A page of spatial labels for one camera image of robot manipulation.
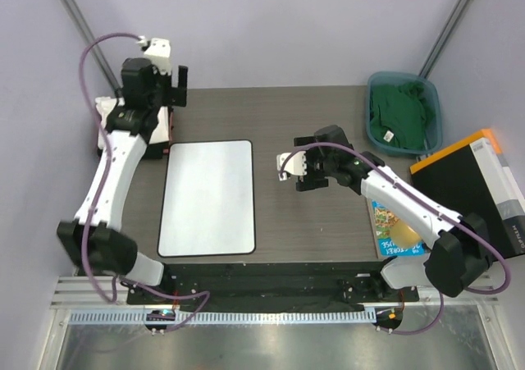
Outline white t shirt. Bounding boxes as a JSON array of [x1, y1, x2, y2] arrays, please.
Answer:
[[94, 97, 170, 145]]

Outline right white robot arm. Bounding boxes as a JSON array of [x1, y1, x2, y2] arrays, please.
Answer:
[[276, 125, 493, 300]]

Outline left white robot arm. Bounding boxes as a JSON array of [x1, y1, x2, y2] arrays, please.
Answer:
[[57, 57, 188, 304]]

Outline colourful picture book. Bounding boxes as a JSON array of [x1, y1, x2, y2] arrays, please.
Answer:
[[367, 199, 425, 258]]

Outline green t shirt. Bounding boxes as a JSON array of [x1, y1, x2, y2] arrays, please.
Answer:
[[370, 81, 435, 151]]

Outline teal plastic basket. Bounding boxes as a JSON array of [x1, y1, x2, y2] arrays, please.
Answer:
[[365, 71, 442, 157]]

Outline white folding board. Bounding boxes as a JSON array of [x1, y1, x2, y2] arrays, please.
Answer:
[[157, 139, 256, 258]]

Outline black orange box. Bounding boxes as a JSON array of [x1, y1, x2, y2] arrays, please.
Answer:
[[409, 129, 524, 259]]

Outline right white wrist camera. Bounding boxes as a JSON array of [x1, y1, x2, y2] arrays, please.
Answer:
[[276, 151, 307, 181]]

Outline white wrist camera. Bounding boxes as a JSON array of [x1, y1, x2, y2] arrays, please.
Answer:
[[138, 36, 172, 75], [276, 151, 307, 181]]

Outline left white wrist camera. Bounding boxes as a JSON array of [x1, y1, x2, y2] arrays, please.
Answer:
[[138, 36, 172, 75]]

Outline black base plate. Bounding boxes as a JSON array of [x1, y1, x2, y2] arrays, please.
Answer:
[[127, 262, 419, 313]]

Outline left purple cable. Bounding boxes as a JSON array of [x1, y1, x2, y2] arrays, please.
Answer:
[[78, 32, 212, 333]]

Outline aluminium rail frame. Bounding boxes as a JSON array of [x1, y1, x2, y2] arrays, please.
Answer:
[[51, 277, 476, 334]]

